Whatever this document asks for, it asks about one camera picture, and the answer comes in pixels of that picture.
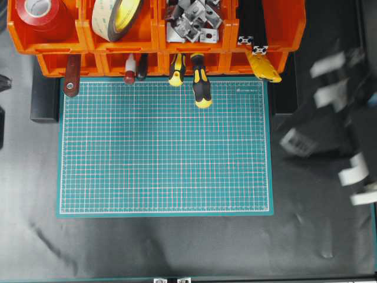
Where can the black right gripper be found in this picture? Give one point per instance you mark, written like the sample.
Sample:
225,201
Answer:
315,131

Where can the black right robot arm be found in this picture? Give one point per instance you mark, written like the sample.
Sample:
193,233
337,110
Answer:
345,80

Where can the black rack base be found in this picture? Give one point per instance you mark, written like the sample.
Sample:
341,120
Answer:
45,97

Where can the yellow utility knife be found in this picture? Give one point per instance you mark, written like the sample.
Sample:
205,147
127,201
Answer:
262,68

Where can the lower orange bin with cutter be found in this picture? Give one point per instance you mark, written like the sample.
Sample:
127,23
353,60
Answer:
239,64

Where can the upper orange bin with profiles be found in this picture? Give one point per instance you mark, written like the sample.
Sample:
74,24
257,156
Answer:
285,23

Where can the lower orange bin with screwdrivers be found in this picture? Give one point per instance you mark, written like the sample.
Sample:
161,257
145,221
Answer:
215,63

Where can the large yellow-black screwdriver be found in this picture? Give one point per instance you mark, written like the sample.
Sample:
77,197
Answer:
201,84

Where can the upper orange bin with brackets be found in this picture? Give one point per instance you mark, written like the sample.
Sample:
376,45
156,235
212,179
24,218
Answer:
225,30

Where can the small yellow-black screwdriver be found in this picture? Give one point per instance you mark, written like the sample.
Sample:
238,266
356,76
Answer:
177,70

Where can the green cutting mat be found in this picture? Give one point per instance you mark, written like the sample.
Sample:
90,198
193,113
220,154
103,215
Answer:
146,150

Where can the lower orange bin with awls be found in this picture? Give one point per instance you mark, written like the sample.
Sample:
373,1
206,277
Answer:
113,64

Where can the lower orange bin with brown tool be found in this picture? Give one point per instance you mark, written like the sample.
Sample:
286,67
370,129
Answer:
54,65

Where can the double-sided tape roll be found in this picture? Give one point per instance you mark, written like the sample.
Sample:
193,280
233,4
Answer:
111,20

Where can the upper orange bin with red tape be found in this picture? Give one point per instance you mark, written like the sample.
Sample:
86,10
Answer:
29,41

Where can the red tape roll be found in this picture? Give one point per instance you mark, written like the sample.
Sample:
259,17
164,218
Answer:
44,16

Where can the grey corner bracket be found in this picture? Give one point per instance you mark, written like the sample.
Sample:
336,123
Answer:
209,36
172,35
187,30
213,15

